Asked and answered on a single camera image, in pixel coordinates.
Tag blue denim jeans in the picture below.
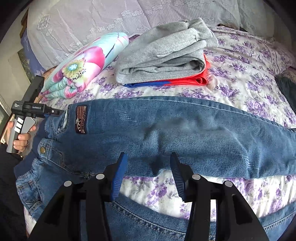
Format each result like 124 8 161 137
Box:
14 96 296 241

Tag black sleeve forearm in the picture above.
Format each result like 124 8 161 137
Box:
0 144 27 240

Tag person's left hand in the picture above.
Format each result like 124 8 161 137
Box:
6 121 37 154

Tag floral folded blanket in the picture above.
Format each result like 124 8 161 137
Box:
40 32 130 99

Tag lilac lace pillow cover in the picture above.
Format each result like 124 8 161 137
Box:
28 0 274 69

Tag red and blue folded garment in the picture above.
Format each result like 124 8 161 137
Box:
124 55 211 88

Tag purple floral bedspread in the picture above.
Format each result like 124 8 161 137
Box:
23 25 296 235

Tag grey folded sweatpants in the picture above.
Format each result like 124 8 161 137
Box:
114 18 218 85

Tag dark green fleece garment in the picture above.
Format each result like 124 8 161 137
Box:
275 75 296 112

